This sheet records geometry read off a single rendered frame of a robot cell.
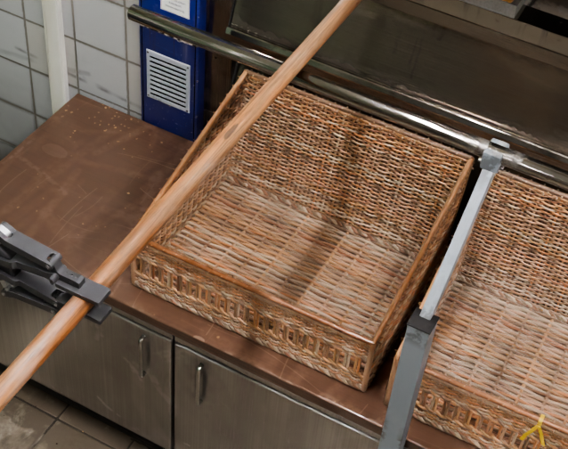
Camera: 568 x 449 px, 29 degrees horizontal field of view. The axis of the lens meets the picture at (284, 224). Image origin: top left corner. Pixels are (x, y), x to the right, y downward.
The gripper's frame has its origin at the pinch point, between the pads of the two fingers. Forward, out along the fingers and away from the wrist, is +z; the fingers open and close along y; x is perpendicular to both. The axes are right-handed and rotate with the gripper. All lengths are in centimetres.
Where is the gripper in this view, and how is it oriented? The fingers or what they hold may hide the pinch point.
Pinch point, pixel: (84, 297)
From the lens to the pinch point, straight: 150.8
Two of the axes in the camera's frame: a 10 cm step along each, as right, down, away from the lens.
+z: 8.9, 3.7, -2.8
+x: -4.6, 6.0, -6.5
